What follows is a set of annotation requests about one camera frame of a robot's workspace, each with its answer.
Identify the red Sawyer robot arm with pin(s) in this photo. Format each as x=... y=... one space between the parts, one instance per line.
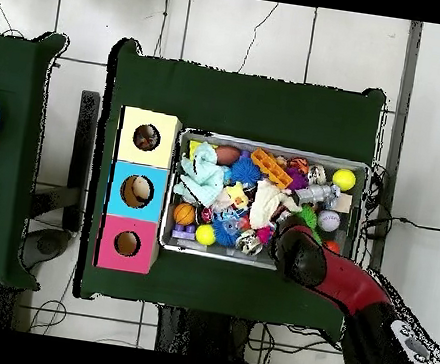
x=351 y=285

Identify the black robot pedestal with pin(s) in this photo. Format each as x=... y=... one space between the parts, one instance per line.
x=199 y=332

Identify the yellow plush duck toy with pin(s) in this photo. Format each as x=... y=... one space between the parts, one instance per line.
x=238 y=196

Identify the yellow ball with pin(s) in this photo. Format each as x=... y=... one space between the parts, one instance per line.
x=205 y=234
x=344 y=179

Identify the blue spiky rubber ball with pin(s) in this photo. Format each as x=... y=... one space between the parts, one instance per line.
x=245 y=172

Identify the orange plastic compartment tray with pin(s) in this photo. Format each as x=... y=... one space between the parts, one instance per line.
x=270 y=168

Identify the silver toy robot figure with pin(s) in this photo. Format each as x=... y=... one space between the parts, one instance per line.
x=315 y=192

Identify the green spiky rubber ball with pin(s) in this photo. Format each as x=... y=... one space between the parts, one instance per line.
x=308 y=216

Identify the cream fluffy cloth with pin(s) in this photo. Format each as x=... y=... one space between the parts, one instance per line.
x=265 y=204

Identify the orange mini basketball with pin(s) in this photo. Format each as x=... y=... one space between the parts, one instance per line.
x=184 y=214

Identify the large colourful patterned cloth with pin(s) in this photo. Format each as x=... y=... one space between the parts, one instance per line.
x=146 y=138

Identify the dark green tablecloth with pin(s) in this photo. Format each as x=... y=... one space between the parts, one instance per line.
x=19 y=61
x=235 y=103

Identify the mint green cloth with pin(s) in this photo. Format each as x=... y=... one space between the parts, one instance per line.
x=202 y=175

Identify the wooden box with three holes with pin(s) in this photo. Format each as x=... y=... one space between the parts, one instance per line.
x=165 y=154

